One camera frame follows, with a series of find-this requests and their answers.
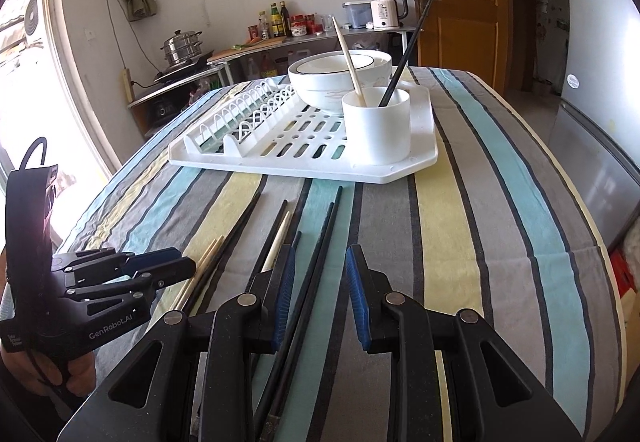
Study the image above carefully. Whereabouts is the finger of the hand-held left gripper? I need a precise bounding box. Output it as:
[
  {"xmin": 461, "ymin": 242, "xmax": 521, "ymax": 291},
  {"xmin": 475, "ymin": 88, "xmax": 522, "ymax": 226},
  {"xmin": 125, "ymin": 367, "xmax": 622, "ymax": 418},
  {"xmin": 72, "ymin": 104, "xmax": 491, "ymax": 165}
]
[
  {"xmin": 52, "ymin": 247, "xmax": 183, "ymax": 275},
  {"xmin": 65, "ymin": 257, "xmax": 197, "ymax": 318}
]

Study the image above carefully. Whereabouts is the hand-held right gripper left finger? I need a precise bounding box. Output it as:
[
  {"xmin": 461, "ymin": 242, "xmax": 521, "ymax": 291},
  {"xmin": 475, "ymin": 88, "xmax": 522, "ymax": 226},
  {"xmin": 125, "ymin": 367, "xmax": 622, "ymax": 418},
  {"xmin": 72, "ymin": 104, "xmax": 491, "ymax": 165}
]
[{"xmin": 56, "ymin": 243, "xmax": 298, "ymax": 442}]

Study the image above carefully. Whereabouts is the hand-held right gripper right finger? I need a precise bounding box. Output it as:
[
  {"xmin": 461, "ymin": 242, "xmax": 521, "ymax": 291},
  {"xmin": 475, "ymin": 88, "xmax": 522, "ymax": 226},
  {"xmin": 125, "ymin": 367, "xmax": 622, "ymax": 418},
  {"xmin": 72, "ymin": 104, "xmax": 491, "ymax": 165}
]
[{"xmin": 345, "ymin": 243, "xmax": 583, "ymax": 442}]

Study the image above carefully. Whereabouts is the wooden chopstick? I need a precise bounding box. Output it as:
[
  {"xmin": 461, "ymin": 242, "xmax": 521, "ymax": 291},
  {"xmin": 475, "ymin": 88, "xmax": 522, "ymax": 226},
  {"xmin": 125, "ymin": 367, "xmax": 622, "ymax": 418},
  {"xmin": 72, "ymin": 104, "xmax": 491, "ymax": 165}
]
[
  {"xmin": 331, "ymin": 16, "xmax": 367, "ymax": 106},
  {"xmin": 261, "ymin": 211, "xmax": 293, "ymax": 273}
]

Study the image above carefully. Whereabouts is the white utensil cup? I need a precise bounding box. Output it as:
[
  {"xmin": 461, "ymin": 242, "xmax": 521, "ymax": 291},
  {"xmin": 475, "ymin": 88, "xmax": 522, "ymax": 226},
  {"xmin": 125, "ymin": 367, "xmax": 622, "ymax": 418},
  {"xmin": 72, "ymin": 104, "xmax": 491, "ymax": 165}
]
[{"xmin": 341, "ymin": 86, "xmax": 412, "ymax": 165}]

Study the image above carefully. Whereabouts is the person's left hand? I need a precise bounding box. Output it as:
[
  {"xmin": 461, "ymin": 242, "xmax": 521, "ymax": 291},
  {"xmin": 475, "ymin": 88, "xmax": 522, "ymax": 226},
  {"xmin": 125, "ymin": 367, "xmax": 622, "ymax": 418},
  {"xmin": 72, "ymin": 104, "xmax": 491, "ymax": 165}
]
[{"xmin": 0, "ymin": 347, "xmax": 98, "ymax": 398}]

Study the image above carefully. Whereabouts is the striped tablecloth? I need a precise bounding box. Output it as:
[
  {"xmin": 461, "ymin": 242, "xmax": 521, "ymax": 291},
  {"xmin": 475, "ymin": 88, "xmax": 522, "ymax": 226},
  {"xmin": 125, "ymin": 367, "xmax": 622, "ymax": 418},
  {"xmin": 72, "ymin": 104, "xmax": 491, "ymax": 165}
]
[{"xmin": 57, "ymin": 66, "xmax": 628, "ymax": 442}]

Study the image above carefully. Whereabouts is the white plastic dish rack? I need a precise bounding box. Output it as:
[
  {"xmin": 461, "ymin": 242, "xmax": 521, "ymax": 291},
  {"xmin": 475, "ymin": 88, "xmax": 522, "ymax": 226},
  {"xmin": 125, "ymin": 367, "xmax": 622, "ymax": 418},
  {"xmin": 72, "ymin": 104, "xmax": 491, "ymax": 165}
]
[{"xmin": 168, "ymin": 66, "xmax": 439, "ymax": 184}]

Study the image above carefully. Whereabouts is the gas stove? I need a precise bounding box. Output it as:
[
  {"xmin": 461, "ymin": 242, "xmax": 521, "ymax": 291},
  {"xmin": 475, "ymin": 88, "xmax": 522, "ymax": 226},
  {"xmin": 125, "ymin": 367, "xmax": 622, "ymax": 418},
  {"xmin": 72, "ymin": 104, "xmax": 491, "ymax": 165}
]
[{"xmin": 152, "ymin": 57, "xmax": 213, "ymax": 84}]

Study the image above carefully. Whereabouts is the steel steamer pot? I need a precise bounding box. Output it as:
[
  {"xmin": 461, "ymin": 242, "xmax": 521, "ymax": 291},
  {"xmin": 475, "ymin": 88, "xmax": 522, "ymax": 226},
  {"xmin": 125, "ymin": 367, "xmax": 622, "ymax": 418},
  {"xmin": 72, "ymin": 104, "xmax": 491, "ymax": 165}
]
[{"xmin": 161, "ymin": 29, "xmax": 203, "ymax": 68}]

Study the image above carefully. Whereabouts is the white bowl black rim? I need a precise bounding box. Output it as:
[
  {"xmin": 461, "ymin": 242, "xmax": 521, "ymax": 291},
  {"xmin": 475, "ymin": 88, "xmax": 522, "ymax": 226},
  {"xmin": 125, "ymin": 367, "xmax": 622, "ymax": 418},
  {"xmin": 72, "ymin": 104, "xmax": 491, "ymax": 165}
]
[{"xmin": 288, "ymin": 50, "xmax": 393, "ymax": 115}]

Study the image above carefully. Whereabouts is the wooden cutting board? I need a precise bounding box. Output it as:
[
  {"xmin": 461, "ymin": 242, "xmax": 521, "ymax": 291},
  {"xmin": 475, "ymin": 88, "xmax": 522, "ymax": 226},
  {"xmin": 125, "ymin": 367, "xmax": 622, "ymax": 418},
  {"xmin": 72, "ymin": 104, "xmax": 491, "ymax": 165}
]
[{"xmin": 207, "ymin": 36, "xmax": 288, "ymax": 62}]

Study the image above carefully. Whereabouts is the metal kitchen shelf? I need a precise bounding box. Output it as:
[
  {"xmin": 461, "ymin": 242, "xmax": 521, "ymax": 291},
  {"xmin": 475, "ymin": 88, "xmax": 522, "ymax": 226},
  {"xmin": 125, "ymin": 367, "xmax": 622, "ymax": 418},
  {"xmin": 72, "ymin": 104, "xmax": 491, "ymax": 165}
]
[{"xmin": 207, "ymin": 25, "xmax": 416, "ymax": 88}]

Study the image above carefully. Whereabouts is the red gift box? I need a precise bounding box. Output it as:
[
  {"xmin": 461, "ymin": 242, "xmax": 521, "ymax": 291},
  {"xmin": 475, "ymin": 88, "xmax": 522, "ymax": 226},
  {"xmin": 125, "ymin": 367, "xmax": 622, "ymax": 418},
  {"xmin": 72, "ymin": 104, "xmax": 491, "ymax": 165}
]
[{"xmin": 612, "ymin": 247, "xmax": 640, "ymax": 315}]

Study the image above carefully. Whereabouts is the silver refrigerator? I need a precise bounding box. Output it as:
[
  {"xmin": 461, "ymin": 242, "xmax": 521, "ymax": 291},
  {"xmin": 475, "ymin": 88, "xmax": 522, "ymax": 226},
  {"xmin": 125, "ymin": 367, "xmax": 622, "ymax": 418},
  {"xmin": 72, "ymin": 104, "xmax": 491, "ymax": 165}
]
[{"xmin": 546, "ymin": 0, "xmax": 640, "ymax": 255}]

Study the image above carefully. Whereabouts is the clear plastic container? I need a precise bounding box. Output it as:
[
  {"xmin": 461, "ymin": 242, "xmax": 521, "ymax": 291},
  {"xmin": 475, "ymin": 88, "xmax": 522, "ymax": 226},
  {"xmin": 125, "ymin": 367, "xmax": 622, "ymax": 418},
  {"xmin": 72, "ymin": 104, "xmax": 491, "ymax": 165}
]
[{"xmin": 342, "ymin": 1, "xmax": 373, "ymax": 30}]

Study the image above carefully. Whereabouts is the white electric kettle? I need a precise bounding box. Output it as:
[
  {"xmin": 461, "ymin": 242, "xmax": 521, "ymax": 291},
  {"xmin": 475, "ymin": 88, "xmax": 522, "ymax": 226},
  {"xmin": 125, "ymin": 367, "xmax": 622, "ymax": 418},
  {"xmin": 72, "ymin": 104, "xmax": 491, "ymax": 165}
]
[{"xmin": 368, "ymin": 0, "xmax": 407, "ymax": 30}]

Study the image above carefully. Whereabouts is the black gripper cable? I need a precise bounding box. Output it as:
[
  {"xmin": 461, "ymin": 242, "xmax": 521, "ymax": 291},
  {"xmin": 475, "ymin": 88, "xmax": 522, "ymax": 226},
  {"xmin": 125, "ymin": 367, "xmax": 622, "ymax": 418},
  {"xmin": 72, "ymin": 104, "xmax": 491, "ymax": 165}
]
[{"xmin": 21, "ymin": 137, "xmax": 49, "ymax": 170}]

